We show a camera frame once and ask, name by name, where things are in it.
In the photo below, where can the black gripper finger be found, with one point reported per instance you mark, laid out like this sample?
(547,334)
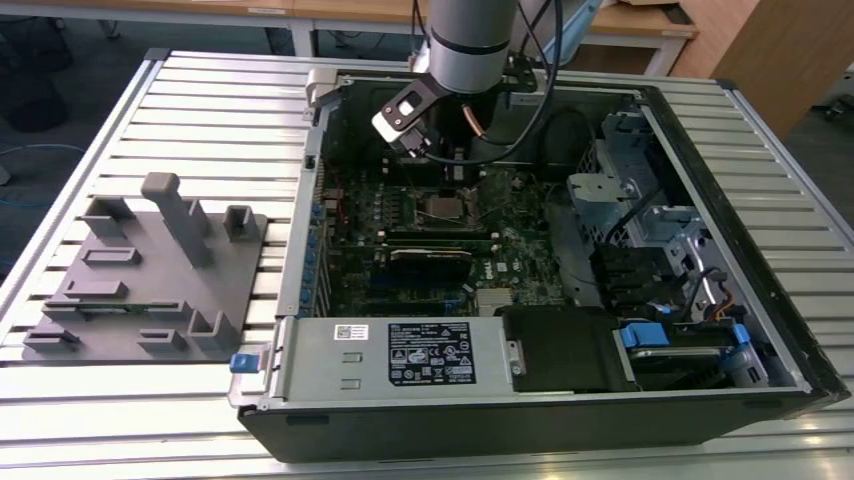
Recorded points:
(473,175)

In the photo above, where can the metal locking lever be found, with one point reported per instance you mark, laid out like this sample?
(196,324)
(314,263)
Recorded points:
(497,210)

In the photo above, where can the CPU socket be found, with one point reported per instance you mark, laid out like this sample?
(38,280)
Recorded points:
(444,223)

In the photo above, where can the black RAM slot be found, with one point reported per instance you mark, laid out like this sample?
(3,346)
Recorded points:
(434,233)
(434,243)

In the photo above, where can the silver metal disk bay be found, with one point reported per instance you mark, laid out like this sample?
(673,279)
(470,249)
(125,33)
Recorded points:
(624,145)
(597,192)

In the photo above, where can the black graphics card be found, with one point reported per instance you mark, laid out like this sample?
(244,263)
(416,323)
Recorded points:
(428,272)

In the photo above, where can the green motherboard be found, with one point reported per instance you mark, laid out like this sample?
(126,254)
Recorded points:
(528,270)

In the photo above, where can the grey case latch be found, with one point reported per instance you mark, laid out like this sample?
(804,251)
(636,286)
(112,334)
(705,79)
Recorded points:
(321,82)

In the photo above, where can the silver chipset heatsink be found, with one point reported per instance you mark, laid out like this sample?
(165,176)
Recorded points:
(497,297)

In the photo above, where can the pale blue teach pendant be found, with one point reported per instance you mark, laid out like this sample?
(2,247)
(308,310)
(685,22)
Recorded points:
(575,35)

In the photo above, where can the black fan housing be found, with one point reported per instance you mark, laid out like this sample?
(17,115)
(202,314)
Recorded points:
(635,275)

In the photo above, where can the wooden desk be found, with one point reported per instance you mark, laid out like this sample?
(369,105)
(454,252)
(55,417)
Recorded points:
(134,6)
(655,25)

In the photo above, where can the black plastic shroud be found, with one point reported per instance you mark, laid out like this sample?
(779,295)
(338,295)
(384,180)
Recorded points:
(568,350)

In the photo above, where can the hard disk in blue carrier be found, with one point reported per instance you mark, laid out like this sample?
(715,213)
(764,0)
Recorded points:
(644,335)

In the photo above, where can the silver power supply unit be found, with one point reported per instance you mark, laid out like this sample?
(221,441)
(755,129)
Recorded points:
(314,360)

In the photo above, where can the wooden cabinet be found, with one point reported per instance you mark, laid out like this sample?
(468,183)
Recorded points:
(768,50)

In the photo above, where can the blue plastic latch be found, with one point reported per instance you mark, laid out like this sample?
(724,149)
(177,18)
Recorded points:
(244,363)

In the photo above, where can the blue disk carrier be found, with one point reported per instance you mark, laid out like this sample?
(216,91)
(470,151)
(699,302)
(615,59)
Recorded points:
(740,335)

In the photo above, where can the grey parts rack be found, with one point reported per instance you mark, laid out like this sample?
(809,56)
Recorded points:
(161,280)

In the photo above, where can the black PC case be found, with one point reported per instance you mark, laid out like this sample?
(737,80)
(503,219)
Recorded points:
(468,435)

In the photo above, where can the office chair base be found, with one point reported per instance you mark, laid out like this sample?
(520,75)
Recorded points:
(837,102)

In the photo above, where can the green RAM stick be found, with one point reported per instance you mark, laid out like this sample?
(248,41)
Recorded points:
(110,311)

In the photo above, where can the black office chair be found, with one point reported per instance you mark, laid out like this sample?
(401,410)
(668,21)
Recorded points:
(34,100)

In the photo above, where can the silver metal bracket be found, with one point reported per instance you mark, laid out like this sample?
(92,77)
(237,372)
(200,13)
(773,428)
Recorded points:
(668,225)

